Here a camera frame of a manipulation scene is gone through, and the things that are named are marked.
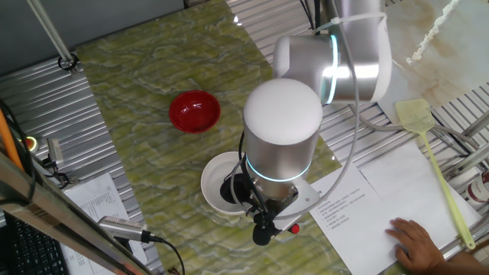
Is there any person's bare hand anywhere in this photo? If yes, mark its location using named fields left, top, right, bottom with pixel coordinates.
left=384, top=217, right=447, bottom=274

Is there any black ladle spoon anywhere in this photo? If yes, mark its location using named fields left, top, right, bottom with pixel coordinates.
left=219, top=173, right=255, bottom=206

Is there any person's bare forearm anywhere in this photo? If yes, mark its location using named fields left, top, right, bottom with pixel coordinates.
left=435, top=250, right=489, bottom=275

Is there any white bowl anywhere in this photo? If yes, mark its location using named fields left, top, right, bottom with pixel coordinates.
left=200, top=150, right=268, bottom=217

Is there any red bowl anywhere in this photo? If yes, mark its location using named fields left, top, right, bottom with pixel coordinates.
left=168, top=89, right=222, bottom=134

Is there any blank white paper sheet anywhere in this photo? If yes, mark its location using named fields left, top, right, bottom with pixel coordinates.
left=360, top=141, right=482, bottom=249

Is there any red and white can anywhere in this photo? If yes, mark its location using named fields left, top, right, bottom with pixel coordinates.
left=464, top=170, right=489, bottom=204

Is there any aluminium extrusion bar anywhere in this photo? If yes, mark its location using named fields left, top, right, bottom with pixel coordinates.
left=442, top=143, right=489, bottom=180
left=460, top=110, right=489, bottom=139

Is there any yellow fly swatter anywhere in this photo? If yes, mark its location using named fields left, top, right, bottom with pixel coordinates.
left=394, top=98, right=477, bottom=251

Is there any black round knob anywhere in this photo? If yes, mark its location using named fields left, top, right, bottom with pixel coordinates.
left=251, top=212, right=282, bottom=247

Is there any beige marble pattern sheet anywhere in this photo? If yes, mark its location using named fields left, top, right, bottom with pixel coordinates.
left=376, top=0, right=489, bottom=125

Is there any green marble pattern mat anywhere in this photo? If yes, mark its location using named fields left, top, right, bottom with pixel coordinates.
left=74, top=0, right=406, bottom=275

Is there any printed table paper sheet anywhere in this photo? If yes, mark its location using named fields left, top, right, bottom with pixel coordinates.
left=60, top=171, right=150, bottom=275

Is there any black keyboard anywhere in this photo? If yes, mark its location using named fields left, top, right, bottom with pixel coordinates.
left=0, top=212, right=72, bottom=275

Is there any red emergency stop button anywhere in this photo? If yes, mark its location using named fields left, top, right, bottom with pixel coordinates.
left=21, top=135, right=40, bottom=154

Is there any orange tube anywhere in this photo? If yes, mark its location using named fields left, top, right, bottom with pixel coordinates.
left=0, top=108, right=24, bottom=172

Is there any silver metal rod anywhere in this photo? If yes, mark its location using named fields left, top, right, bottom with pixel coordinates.
left=25, top=0, right=79, bottom=73

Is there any grey hose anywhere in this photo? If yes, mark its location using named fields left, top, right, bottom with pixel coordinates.
left=349, top=102, right=481, bottom=152

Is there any white strap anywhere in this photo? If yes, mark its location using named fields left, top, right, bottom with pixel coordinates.
left=313, top=11, right=387, bottom=35

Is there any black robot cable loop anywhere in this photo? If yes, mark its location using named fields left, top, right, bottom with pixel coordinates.
left=300, top=0, right=322, bottom=36

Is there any black camera cable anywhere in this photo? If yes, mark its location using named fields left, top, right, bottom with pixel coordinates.
left=147, top=233, right=187, bottom=275

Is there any silver ribbed camera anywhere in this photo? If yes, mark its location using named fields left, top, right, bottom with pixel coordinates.
left=45, top=137, right=65, bottom=166
left=98, top=215, right=151, bottom=244

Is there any steel frame bar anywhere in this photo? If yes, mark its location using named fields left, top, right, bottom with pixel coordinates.
left=0, top=150, right=154, bottom=275

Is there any metal camera mount clamp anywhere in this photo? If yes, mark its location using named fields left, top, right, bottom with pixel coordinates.
left=37, top=154, right=72, bottom=186

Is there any black cable ring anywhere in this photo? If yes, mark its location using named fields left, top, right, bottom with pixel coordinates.
left=57, top=52, right=81, bottom=73

